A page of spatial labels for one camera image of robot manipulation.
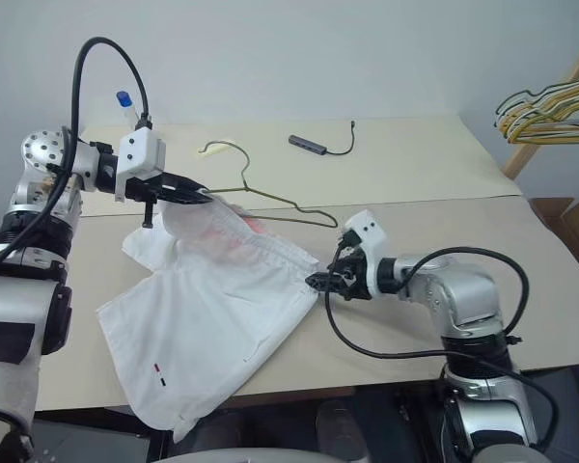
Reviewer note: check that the white cloth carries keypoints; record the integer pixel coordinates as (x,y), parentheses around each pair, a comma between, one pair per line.
(212,308)

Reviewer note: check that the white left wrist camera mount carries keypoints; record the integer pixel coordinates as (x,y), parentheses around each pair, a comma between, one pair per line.
(140,149)

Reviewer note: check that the hangers on wooden rack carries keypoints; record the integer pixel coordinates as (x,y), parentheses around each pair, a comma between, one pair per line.
(526,156)

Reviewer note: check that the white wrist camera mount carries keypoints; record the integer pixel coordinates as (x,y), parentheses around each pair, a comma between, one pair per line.
(140,149)
(369,231)

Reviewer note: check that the white bottle with blue cap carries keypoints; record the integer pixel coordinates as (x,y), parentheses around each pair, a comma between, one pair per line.
(124,100)

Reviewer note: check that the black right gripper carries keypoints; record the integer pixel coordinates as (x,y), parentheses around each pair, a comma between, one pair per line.
(354,282)

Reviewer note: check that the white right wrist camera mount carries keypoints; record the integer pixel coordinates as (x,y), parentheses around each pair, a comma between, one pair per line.
(369,231)

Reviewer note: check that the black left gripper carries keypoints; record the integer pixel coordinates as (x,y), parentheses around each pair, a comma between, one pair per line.
(140,188)

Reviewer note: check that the dark rounded shape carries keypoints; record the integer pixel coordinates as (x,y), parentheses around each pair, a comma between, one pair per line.
(342,429)

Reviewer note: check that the grey rounded robot torso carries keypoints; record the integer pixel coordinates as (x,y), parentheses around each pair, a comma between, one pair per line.
(270,455)

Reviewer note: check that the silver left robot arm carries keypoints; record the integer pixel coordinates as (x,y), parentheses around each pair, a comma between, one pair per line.
(38,149)

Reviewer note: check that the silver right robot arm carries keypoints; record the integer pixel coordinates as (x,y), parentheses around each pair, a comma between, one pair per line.
(463,289)

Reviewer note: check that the brown cardboard box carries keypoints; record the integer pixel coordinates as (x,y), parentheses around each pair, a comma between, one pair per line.
(574,226)

